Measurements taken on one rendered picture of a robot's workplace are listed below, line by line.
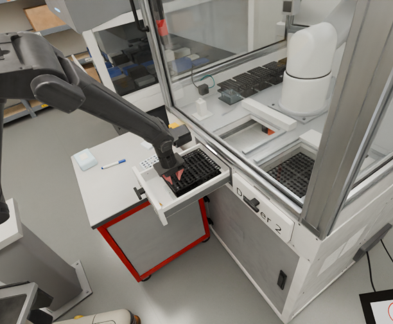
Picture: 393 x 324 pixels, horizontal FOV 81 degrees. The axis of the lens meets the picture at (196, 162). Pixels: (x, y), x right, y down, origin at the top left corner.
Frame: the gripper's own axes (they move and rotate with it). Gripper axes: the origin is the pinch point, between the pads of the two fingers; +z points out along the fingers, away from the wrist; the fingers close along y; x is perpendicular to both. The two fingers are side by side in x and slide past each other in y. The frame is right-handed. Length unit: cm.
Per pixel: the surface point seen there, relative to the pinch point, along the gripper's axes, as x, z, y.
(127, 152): -58, 21, 9
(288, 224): 36.4, 3.8, -20.9
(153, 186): -14.4, 12.5, 6.9
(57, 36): -428, 14, 8
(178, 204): 4.4, 8.8, 2.8
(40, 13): -385, -24, 15
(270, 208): 28.6, 4.4, -20.8
